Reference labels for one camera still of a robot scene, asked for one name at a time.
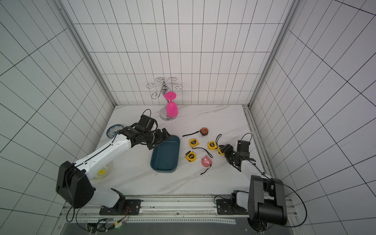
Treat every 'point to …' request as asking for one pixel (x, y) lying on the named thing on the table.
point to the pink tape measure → (206, 162)
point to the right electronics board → (257, 225)
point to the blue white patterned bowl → (112, 130)
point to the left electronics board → (119, 224)
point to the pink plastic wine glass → (172, 107)
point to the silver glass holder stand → (166, 87)
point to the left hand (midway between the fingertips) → (164, 142)
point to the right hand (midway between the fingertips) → (218, 148)
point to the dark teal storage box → (164, 158)
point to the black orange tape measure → (203, 131)
